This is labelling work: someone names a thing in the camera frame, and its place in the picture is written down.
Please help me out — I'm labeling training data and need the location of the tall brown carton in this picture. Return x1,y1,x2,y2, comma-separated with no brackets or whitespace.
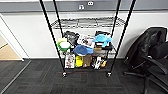
82,53,93,69

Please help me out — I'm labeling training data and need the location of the small orange toy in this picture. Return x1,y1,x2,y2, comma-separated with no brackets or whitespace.
100,59,109,69

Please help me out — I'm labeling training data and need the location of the black and white package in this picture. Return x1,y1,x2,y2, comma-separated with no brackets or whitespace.
91,55,103,70

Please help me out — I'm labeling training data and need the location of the yellow package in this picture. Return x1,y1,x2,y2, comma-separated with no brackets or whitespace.
74,54,85,69

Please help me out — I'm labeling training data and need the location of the red and white package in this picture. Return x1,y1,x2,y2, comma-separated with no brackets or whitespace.
63,51,77,70

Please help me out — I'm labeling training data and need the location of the plain black bag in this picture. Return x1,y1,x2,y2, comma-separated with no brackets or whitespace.
62,30,81,48

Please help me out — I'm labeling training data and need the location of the black wire shelf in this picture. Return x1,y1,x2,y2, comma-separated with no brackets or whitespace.
38,0,137,79

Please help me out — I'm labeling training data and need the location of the white wall socket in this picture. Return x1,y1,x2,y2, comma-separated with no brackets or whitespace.
77,3,86,11
86,0,95,7

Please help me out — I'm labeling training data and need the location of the grey wall rail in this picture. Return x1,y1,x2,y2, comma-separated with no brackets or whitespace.
0,0,168,14

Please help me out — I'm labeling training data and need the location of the dark blue plush toy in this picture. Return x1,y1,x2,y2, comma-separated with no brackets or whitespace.
72,44,95,57

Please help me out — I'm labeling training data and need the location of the black office chair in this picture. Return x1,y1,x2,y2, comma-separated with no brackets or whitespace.
122,26,168,94

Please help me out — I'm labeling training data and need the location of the white printed box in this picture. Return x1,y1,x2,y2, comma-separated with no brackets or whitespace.
76,33,97,49

